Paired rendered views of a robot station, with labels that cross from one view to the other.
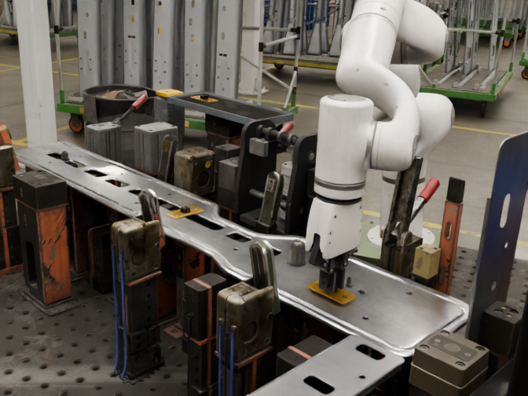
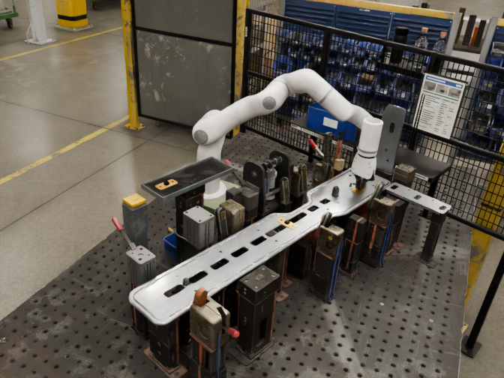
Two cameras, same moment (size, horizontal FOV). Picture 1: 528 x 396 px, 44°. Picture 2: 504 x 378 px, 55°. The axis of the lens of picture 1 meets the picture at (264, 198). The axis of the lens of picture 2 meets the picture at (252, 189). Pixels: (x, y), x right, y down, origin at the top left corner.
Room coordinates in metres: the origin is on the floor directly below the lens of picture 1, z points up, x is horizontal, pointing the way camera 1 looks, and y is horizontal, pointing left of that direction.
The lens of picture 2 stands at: (1.61, 1.78, 2.09)
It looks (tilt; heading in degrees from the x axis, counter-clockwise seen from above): 30 degrees down; 267
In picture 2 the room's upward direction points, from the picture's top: 4 degrees clockwise
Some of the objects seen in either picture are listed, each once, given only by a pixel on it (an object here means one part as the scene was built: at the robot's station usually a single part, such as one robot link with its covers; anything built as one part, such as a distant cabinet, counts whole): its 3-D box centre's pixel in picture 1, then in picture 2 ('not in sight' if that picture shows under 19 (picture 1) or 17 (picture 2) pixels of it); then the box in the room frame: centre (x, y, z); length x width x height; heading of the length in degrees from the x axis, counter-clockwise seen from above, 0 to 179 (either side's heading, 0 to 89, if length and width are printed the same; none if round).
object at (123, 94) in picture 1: (124, 145); not in sight; (4.13, 0.92, 0.36); 0.54 x 0.50 x 0.73; 155
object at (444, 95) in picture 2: not in sight; (438, 106); (0.61, -0.49, 1.30); 0.23 x 0.02 x 0.31; 136
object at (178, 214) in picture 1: (185, 210); (286, 222); (1.39, 0.18, 1.01); 0.08 x 0.04 x 0.01; 135
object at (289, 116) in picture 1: (228, 108); (189, 177); (1.79, 0.11, 1.16); 0.37 x 0.14 x 0.02; 46
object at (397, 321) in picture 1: (177, 213); (285, 227); (1.40, 0.20, 1.00); 1.38 x 0.22 x 0.02; 46
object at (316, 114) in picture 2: not in sight; (337, 119); (1.05, -0.74, 1.10); 0.30 x 0.17 x 0.13; 143
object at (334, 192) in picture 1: (340, 185); (367, 151); (1.03, -0.13, 1.20); 0.09 x 0.08 x 0.03; 136
